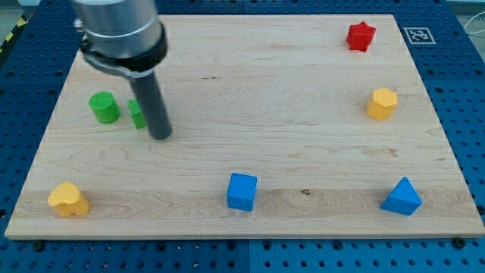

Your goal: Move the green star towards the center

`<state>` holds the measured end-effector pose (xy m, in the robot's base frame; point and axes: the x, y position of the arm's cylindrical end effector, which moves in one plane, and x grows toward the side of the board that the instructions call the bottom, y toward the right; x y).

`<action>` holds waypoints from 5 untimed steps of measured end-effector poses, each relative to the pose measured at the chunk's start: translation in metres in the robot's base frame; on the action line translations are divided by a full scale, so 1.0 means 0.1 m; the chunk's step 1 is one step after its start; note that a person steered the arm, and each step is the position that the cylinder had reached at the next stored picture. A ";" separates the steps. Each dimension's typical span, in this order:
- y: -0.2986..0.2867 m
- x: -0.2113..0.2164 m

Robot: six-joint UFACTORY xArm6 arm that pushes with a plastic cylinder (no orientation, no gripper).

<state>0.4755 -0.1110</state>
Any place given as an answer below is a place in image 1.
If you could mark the wooden board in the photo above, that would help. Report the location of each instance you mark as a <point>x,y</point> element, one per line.
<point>281,98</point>

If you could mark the blue cube block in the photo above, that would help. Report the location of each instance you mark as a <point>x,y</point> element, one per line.
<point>241,192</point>

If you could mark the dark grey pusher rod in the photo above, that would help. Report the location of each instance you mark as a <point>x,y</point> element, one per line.
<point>148,95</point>

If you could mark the yellow hexagon block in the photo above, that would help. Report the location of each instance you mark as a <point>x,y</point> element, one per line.
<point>382,104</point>

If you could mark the green star block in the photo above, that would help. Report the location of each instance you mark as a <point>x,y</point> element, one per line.
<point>136,114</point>

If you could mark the red star block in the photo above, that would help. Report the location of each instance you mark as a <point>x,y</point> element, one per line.
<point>360,36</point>

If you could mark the blue triangle block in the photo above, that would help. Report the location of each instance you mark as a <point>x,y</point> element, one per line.
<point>403,199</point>

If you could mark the fiducial marker tag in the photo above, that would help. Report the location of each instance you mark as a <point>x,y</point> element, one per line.
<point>419,36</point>

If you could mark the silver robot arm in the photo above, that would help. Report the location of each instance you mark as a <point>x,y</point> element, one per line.
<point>125,38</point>

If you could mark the yellow heart block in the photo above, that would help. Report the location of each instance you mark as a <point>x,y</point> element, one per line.
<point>67,199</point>

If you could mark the green cylinder block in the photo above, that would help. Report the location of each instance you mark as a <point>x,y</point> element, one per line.
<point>104,107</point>

